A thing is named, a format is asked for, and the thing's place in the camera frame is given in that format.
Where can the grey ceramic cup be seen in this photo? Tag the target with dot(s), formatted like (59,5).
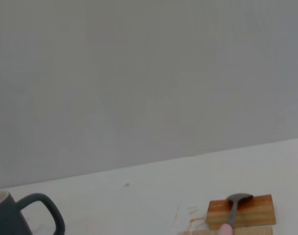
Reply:
(6,220)

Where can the stained wooden block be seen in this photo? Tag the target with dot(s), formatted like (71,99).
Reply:
(256,210)

